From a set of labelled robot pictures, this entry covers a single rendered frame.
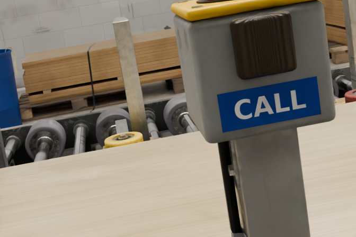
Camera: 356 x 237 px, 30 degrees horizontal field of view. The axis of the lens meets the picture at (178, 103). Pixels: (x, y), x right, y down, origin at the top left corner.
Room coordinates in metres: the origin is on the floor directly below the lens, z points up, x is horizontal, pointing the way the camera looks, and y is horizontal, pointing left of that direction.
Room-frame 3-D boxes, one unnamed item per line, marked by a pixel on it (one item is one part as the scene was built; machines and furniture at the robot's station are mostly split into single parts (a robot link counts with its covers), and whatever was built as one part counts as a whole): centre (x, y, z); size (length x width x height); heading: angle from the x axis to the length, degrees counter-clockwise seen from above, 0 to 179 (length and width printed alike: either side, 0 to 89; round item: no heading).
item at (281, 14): (0.32, -0.05, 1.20); 0.03 x 0.01 x 0.03; 95
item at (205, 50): (0.36, -0.04, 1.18); 0.07 x 0.07 x 0.08; 5
